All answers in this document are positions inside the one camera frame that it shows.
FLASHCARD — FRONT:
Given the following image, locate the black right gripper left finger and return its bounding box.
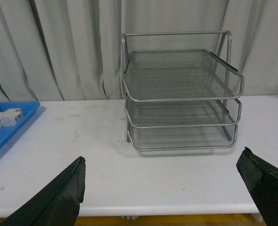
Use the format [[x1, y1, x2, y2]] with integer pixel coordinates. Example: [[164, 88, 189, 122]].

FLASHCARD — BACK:
[[0, 156, 86, 226]]

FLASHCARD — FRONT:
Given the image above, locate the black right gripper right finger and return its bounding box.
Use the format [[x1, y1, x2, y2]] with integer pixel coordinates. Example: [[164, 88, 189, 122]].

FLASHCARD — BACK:
[[236, 147, 278, 226]]

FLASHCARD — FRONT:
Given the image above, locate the silver mesh tray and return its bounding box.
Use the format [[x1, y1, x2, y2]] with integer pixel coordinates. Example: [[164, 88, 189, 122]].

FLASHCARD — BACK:
[[125, 98, 242, 129], [123, 49, 244, 102], [127, 125, 238, 152]]

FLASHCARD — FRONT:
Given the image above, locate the blue plastic tray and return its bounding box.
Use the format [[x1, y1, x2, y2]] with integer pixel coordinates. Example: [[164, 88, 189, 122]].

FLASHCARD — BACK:
[[0, 102, 41, 160]]

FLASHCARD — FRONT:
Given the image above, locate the white circuit breaker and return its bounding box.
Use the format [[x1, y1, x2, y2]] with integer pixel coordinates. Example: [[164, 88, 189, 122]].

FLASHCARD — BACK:
[[0, 108, 24, 128]]

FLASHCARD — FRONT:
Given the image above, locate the white curtain backdrop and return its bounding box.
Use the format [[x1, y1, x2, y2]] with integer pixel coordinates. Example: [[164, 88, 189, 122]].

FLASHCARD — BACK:
[[0, 0, 278, 101]]

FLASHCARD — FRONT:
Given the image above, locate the silver mesh rack frame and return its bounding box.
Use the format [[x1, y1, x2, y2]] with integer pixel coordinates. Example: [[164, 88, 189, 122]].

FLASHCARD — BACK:
[[121, 34, 242, 151]]

